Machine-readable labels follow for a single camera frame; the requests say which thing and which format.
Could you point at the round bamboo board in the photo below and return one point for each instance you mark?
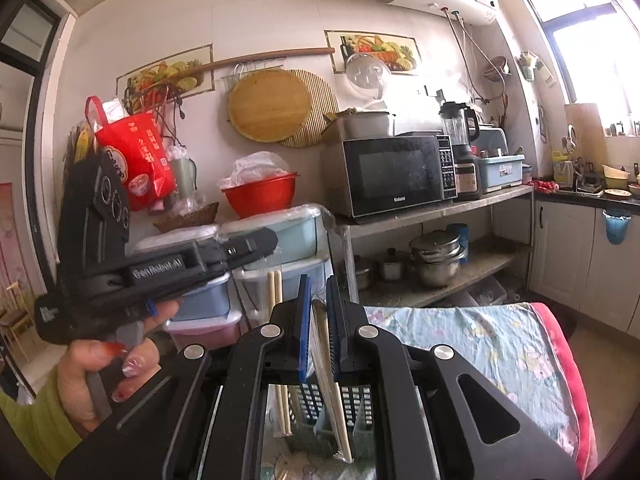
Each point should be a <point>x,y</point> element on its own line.
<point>270,105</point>

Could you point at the pale green cup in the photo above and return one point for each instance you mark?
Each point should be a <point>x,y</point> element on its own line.
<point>183,180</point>

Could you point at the red plastic basin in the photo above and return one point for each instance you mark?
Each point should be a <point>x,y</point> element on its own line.
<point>260,197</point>

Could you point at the fruit wall poster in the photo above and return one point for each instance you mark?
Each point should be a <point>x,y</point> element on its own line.
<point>165,72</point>
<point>380,45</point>

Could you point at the person's left hand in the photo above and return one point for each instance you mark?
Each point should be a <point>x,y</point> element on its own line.
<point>82,380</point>

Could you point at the dark kitchen countertop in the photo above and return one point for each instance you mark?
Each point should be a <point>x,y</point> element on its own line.
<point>585,199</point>

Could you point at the black microwave oven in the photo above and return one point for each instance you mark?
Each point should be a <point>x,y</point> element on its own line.
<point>395,175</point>

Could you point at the blue hanging bin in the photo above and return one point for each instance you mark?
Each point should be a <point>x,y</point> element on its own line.
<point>616,227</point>

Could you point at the blue container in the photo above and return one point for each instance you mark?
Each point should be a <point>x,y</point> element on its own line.
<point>462,240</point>

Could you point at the green plastic utensil basket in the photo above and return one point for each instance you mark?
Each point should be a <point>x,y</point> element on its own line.
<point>357,405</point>

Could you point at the steel rack table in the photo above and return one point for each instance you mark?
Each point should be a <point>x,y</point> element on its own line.
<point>425,207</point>

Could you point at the white kitchen cabinets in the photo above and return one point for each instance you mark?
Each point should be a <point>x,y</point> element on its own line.
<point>565,250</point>

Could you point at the yellow hanging bundle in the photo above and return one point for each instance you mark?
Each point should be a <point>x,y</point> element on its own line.
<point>82,142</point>

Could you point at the bamboo chopstick pair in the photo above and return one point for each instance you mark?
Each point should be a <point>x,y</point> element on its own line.
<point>325,355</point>

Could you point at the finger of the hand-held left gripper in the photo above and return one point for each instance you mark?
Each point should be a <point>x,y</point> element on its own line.
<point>250,245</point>

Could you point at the clear plastic box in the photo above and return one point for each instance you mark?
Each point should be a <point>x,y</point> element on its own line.
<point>480,291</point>

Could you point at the round woven mat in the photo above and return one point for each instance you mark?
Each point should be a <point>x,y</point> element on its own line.
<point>324,105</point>

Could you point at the kitchen window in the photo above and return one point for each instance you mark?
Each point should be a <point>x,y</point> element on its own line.
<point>590,60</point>

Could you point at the clear plastic lid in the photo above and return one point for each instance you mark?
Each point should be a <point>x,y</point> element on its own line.
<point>367,77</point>

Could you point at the small steel pot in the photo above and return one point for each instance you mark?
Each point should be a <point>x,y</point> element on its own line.
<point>391,266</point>

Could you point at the long wooden pole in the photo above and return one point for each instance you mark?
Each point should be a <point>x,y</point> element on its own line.
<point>280,55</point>

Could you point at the cartoon printed blanket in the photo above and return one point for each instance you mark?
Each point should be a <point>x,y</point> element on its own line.
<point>475,350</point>

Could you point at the stack of steel pots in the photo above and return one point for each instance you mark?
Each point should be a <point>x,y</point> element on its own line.
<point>435,265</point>

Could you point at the green and blue drawer tower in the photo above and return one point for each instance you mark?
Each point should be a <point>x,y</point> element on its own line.
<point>295,240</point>

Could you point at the black blender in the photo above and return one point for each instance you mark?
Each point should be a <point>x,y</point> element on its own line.
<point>457,125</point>

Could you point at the red cloth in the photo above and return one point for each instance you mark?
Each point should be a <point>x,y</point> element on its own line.
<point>544,186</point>

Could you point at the person's left forearm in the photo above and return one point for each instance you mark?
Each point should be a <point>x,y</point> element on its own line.
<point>35,435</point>

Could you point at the red blanket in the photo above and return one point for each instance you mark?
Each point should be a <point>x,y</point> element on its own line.
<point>575,385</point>

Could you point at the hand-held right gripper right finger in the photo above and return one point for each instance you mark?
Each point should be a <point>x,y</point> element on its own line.
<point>333,345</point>

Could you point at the wicker basket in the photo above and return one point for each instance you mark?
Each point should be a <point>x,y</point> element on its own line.
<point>187,219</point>

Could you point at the red printed bag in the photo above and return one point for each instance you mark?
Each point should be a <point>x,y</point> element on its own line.
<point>142,155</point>

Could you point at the yellow bowl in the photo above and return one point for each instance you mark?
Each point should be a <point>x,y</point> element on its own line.
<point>615,176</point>

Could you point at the metal strainer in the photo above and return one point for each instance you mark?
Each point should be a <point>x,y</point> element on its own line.
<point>497,69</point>

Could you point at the green wall holder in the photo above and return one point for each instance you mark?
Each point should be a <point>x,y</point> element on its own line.
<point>534,67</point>

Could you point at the pale cutting board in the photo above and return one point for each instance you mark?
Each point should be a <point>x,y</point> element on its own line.
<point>585,127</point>

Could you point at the wooden chair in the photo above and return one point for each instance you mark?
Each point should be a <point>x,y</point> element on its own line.
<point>15,317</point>

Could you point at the white plastic bag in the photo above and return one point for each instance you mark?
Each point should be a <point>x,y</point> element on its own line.
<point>260,167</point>

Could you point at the blue dish box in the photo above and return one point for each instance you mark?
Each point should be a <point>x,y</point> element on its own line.
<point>500,172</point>

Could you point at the lidded steel pot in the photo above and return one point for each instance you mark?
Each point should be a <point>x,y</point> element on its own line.
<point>360,274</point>

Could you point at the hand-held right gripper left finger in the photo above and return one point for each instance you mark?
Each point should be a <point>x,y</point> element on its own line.
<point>304,330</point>

